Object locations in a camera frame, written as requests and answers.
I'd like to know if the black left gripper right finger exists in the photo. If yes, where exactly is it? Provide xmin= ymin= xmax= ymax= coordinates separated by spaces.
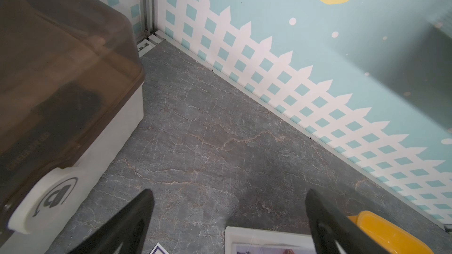
xmin=305 ymin=189 xmax=387 ymax=254

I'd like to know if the clear acrylic menu holder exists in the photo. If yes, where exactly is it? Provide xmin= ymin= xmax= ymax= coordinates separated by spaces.
xmin=224 ymin=226 xmax=315 ymax=254

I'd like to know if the yellow plastic tray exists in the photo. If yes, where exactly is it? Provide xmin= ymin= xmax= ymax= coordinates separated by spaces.
xmin=348 ymin=210 xmax=434 ymax=254

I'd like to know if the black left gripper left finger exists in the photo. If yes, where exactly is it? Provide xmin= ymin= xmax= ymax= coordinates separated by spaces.
xmin=70 ymin=189 xmax=154 ymax=254

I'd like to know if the pink special menu sheet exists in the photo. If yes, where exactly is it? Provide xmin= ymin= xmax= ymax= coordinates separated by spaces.
xmin=232 ymin=243 xmax=316 ymax=254

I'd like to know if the white box with brown lid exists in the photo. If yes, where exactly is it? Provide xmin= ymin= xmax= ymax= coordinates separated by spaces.
xmin=1 ymin=0 xmax=144 ymax=254

